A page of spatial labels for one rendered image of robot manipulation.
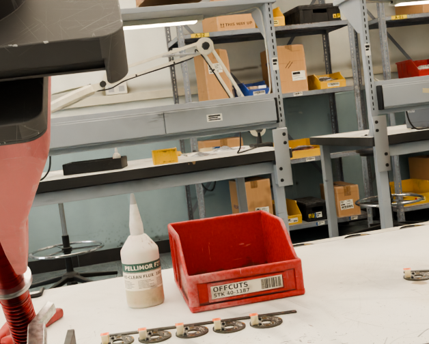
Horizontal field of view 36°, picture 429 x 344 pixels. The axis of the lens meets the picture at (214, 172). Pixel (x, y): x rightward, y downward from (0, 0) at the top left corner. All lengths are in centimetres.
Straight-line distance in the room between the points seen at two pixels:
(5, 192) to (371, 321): 35
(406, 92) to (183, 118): 95
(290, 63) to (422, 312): 407
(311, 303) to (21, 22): 42
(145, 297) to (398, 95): 238
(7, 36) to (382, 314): 40
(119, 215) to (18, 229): 449
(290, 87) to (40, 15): 436
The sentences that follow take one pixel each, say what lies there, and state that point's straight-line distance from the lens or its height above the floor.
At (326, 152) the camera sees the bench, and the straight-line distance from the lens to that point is 347.
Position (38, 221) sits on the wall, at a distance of 469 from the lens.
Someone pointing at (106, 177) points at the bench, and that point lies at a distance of 257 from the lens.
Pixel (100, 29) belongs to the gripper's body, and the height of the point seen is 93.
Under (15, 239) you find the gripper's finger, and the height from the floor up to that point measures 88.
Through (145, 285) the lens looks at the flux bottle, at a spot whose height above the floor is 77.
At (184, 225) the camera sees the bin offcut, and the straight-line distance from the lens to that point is 66.
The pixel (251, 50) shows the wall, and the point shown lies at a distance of 490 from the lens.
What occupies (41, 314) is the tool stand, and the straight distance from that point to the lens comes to 25.
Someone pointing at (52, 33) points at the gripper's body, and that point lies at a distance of 16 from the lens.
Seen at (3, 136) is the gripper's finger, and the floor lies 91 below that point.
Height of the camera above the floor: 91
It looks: 5 degrees down
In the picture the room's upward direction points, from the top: 7 degrees counter-clockwise
